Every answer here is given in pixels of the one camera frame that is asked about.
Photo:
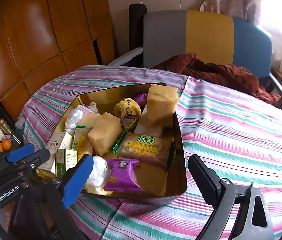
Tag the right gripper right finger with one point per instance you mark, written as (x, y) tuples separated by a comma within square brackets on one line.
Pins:
[(253, 219)]

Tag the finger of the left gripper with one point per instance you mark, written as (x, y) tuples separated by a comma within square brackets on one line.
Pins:
[(33, 161), (20, 153)]

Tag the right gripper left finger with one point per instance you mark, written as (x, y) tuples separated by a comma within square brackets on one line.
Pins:
[(62, 193)]

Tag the green white small carton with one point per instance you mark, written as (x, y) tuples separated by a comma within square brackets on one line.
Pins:
[(65, 159)]

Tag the white plastic bag ball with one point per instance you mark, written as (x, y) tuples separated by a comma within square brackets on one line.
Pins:
[(99, 177)]

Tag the beige medicine box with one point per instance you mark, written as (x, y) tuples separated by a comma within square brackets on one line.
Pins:
[(59, 140)]

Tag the small yellow snack pack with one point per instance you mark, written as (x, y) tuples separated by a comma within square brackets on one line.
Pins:
[(81, 142)]

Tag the purple snack pouch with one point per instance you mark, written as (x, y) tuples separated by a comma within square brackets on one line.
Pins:
[(141, 99), (122, 176)]

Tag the yellow sponge block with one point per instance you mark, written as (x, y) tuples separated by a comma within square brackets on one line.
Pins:
[(89, 120), (161, 104), (105, 133)]

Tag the large Weidan cracker pack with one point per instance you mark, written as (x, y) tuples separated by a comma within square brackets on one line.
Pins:
[(148, 149)]

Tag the yellow knitted sock roll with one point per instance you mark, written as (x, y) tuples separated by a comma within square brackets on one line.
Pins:
[(129, 112)]

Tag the white foam block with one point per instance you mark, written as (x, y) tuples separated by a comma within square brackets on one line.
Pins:
[(144, 128)]

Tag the pink small toy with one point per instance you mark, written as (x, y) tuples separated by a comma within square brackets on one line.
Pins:
[(88, 109)]

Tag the striped bed quilt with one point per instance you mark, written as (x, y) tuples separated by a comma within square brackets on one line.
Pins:
[(237, 135)]

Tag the red gold gift box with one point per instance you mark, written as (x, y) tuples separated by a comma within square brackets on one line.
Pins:
[(161, 171)]

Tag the wooden wardrobe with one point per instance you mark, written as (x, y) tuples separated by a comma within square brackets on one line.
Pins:
[(44, 39)]

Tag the rust red jacket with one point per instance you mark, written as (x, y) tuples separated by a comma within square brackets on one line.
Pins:
[(230, 75)]

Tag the tricolour armchair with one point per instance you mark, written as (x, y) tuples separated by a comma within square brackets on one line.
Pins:
[(156, 36)]

